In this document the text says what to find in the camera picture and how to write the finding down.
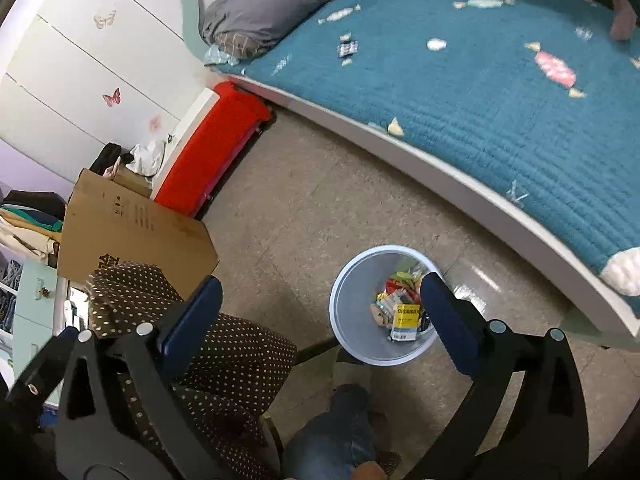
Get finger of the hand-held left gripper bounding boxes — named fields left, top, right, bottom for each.
left=7, top=331, right=76, bottom=423

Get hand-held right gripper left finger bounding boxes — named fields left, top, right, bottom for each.
left=54, top=275, right=236, bottom=480

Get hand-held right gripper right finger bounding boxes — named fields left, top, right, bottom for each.
left=400, top=272, right=591, bottom=480

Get yellow white carton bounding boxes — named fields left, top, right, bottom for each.
left=390, top=304, right=422, bottom=343

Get brown paper scrap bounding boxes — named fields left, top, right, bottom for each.
left=371, top=302, right=393, bottom=331

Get white waste bin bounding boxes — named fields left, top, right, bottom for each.
left=329, top=245, right=446, bottom=366

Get round table polka dot tablecloth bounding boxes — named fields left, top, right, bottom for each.
left=85, top=262, right=341, bottom=480

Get light green drawer cabinet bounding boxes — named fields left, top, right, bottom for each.
left=0, top=255, right=71, bottom=411

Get large cardboard box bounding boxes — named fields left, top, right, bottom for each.
left=57, top=167, right=220, bottom=301

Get beige garment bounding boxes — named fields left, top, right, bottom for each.
left=0, top=220, right=61, bottom=266

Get green garment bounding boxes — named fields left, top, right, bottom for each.
left=0, top=207, right=63, bottom=233

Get small cardboard box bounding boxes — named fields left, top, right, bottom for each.
left=111, top=165, right=153, bottom=200

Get person's leg blue jeans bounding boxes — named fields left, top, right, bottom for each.
left=282, top=384, right=388, bottom=480

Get white plastic bag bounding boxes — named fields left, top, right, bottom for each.
left=125, top=140, right=166, bottom=177

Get black jacket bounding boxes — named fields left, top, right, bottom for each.
left=5, top=190, right=67, bottom=221

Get red bench white top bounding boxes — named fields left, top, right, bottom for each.
left=150, top=80, right=273, bottom=221

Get black cloth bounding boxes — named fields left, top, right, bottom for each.
left=90, top=142, right=123, bottom=177

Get light blue pillow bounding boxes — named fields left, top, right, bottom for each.
left=205, top=44, right=241, bottom=67

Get grey folded quilt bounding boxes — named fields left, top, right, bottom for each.
left=201, top=0, right=386, bottom=58

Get teal white bunk bed frame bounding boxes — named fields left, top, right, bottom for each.
left=170, top=0, right=640, bottom=346

